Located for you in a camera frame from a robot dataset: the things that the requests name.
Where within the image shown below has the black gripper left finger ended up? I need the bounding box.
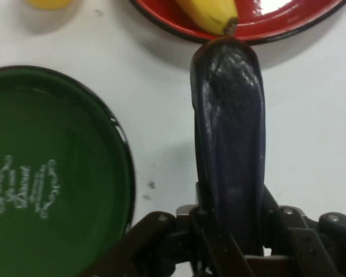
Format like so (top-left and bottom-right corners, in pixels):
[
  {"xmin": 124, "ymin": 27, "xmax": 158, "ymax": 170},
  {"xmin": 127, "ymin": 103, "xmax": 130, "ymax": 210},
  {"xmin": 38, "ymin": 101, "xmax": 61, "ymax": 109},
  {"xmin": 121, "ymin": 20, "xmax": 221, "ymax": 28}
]
[{"xmin": 83, "ymin": 182, "xmax": 255, "ymax": 277}]

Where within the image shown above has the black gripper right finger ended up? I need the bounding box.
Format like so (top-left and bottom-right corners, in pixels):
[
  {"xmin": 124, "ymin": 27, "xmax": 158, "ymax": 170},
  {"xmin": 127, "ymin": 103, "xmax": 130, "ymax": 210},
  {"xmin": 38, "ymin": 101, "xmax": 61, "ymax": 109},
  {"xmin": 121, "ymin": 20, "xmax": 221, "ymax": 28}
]
[{"xmin": 261, "ymin": 185, "xmax": 346, "ymax": 277}]

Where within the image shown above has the purple toy eggplant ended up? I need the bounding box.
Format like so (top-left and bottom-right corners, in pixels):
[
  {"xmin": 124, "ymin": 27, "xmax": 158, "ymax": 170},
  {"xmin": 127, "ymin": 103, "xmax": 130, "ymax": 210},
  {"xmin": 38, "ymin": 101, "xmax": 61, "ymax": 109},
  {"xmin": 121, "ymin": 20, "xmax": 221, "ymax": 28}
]
[{"xmin": 190, "ymin": 36, "xmax": 266, "ymax": 256}]

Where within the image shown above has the green round plate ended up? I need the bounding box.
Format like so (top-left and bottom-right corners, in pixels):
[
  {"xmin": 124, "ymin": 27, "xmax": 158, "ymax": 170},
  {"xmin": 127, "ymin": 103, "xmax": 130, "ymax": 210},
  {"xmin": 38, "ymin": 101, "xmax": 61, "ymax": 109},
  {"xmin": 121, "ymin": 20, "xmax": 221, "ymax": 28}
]
[{"xmin": 0, "ymin": 65, "xmax": 137, "ymax": 277}]

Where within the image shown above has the red round plate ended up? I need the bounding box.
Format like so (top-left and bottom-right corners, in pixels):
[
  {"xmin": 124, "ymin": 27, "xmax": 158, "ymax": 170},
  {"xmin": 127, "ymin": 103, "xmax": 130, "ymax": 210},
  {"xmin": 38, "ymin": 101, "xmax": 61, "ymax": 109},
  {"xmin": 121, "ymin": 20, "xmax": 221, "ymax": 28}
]
[{"xmin": 129, "ymin": 0, "xmax": 346, "ymax": 46}]

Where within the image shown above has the yellow toy banana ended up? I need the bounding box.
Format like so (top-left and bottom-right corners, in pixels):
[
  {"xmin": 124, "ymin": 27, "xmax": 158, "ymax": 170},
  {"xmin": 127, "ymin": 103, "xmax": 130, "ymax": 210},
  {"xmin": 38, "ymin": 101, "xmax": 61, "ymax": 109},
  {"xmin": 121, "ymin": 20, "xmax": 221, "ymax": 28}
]
[{"xmin": 174, "ymin": 0, "xmax": 239, "ymax": 36}]

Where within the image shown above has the yellow toy pear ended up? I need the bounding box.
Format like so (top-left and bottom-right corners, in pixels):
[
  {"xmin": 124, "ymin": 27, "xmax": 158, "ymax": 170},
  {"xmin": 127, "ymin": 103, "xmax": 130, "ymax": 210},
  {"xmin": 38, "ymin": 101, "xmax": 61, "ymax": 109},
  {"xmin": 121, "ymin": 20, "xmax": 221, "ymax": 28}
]
[{"xmin": 22, "ymin": 0, "xmax": 73, "ymax": 11}]

